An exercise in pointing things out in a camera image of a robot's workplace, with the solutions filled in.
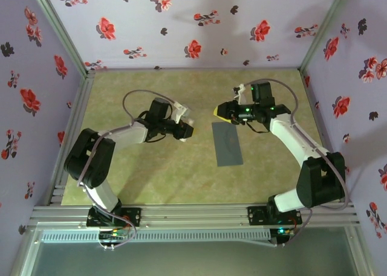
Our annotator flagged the small circuit board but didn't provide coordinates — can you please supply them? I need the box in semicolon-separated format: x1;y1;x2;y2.
98;229;129;241
276;226;296;238

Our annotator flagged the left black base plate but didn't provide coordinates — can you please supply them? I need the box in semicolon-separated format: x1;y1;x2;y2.
86;208;142;228

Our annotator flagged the aluminium frame leg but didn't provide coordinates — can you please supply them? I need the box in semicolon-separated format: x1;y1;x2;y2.
8;227;42;276
343;227;375;276

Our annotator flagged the aluminium side rail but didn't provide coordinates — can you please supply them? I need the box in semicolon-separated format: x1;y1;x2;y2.
31;70;97;209
299;70;354;204

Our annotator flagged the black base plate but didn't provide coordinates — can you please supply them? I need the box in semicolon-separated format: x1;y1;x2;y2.
86;208;142;228
247;206;302;227

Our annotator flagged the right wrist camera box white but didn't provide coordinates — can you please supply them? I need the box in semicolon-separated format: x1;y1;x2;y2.
232;83;246;106

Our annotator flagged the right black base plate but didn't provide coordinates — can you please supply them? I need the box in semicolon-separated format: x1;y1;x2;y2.
247;206;302;227

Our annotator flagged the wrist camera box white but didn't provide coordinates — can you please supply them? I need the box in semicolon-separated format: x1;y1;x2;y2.
232;83;246;106
172;102;194;123

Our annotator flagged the long aluminium base rail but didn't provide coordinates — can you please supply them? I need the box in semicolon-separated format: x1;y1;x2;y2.
30;202;362;228

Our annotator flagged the thin aluminium wall rail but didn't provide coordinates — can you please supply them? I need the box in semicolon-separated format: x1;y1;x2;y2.
92;66;303;73

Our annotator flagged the grey slotted cable duct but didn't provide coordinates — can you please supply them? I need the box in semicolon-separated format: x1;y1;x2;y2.
41;229;272;243

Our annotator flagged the aluminium corner post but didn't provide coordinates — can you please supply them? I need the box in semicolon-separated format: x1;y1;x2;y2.
27;0;96;79
298;0;355;73

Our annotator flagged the grey-blue paper envelope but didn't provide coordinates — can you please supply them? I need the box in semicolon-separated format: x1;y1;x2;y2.
211;121;244;167

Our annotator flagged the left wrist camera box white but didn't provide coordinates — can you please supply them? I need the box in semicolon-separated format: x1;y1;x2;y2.
172;102;194;123

